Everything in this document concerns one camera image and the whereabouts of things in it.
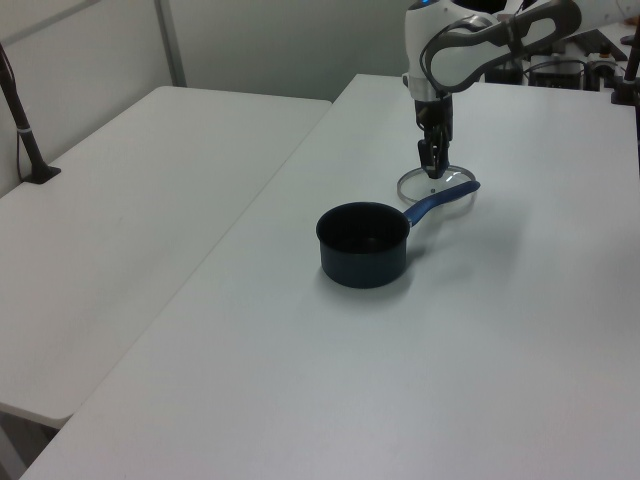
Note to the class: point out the glass lid with blue knob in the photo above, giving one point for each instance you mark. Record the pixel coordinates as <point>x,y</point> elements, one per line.
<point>412,181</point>

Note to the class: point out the dark equipment box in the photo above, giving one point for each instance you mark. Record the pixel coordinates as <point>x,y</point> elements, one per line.
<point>505,75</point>

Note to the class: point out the black clamped stand pole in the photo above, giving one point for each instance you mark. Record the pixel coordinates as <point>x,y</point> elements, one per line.
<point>631,65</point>

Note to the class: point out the black keyboard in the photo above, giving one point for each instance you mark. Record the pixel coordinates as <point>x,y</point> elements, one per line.
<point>602,45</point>

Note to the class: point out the dark blue saucepan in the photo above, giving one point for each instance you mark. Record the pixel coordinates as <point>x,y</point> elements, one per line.
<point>362,270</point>

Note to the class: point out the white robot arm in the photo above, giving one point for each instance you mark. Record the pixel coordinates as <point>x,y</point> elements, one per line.
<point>450,60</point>

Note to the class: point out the black camera stand pole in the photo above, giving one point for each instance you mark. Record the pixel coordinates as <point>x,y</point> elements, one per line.
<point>25,137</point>

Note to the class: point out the white side table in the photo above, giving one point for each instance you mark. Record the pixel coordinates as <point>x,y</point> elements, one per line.
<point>125,225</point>

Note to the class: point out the black computer case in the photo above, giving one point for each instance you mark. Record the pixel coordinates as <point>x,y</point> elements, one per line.
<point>557,75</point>

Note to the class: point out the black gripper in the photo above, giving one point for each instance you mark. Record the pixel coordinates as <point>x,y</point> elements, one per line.
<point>434,112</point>

